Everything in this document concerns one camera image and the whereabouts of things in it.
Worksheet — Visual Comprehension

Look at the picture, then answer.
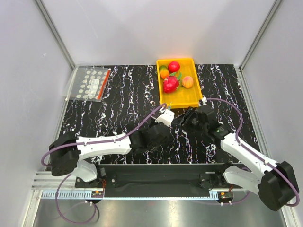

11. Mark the red dragon fruit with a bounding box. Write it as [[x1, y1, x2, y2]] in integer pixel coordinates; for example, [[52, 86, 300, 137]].
[[163, 72, 182, 93]]

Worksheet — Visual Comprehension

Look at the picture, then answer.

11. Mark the yellow plastic tray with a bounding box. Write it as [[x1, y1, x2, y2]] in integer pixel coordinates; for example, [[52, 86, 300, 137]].
[[156, 58, 202, 109]]

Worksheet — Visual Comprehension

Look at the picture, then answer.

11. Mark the clear red zip bag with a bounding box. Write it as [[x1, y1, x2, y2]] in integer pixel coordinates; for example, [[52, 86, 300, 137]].
[[66, 66, 111, 102]]

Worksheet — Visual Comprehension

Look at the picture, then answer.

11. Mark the red apple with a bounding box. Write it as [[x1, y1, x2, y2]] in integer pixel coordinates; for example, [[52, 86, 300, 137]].
[[168, 61, 180, 73]]

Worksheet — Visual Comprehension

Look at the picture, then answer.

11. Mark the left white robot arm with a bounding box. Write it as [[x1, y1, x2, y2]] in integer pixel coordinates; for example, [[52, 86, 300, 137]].
[[49, 122, 170, 187]]

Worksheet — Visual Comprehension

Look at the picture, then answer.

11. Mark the aluminium frame rail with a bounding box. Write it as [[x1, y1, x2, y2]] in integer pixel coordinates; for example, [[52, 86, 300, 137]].
[[31, 171, 76, 190]]

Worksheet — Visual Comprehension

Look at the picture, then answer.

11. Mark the white slotted cable duct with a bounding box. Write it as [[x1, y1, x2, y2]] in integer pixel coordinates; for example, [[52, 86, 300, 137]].
[[41, 188, 228, 201]]

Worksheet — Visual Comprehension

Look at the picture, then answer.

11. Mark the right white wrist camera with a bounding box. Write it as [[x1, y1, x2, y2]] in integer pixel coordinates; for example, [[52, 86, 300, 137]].
[[199, 97, 207, 106]]

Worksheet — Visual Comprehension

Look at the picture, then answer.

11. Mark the peach fruit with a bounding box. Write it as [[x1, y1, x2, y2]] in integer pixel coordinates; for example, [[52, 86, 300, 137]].
[[182, 76, 194, 89]]

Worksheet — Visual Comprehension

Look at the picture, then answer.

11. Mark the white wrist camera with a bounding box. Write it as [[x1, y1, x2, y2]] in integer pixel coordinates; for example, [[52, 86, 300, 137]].
[[155, 109, 175, 127], [199, 97, 207, 106]]

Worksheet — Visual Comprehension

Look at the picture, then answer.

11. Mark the orange green mango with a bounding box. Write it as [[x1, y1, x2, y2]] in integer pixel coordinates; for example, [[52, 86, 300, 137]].
[[159, 65, 169, 79]]

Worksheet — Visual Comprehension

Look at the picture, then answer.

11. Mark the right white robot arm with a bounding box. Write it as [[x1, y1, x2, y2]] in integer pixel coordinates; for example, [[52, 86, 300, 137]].
[[177, 105, 300, 211]]

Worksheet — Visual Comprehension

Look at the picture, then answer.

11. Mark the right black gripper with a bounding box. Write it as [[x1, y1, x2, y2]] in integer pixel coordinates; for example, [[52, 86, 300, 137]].
[[172, 106, 207, 134]]

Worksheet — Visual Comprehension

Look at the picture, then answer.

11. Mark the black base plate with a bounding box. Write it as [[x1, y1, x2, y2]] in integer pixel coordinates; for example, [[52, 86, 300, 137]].
[[75, 164, 239, 191]]

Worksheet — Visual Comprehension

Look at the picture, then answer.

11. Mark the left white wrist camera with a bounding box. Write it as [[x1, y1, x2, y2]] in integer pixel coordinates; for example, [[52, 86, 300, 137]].
[[155, 109, 175, 127]]

